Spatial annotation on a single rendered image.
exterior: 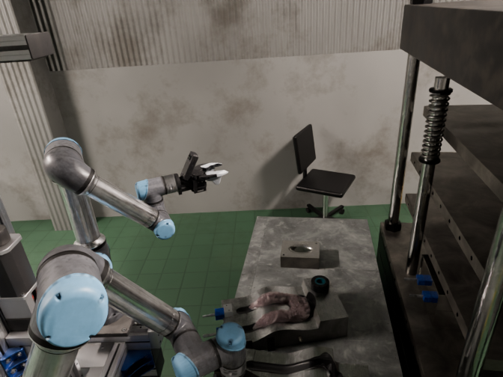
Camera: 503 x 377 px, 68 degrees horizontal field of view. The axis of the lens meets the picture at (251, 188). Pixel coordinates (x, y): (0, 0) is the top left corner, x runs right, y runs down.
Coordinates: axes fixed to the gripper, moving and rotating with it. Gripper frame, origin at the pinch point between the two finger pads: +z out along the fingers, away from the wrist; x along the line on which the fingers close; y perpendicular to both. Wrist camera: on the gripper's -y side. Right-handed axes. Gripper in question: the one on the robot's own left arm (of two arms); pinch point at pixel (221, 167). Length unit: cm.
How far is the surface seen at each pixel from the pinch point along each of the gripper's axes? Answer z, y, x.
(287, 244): 37, 60, -4
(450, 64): 61, -46, 45
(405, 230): 111, 66, 9
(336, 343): 24, 58, 58
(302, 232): 56, 68, -17
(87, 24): -27, -17, -260
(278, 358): -3, 50, 58
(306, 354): 6, 46, 63
